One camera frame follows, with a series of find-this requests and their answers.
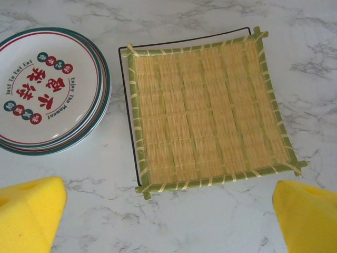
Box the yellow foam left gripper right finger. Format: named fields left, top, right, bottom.
left=271, top=180, right=337, bottom=253

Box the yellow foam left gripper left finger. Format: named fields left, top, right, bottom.
left=0, top=176, right=68, bottom=253

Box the square bamboo pattern plate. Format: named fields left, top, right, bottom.
left=125, top=26, right=308, bottom=201

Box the round white plate red print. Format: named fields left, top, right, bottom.
left=0, top=31, right=104, bottom=150
left=0, top=28, right=108, bottom=153
left=0, top=27, right=113, bottom=157

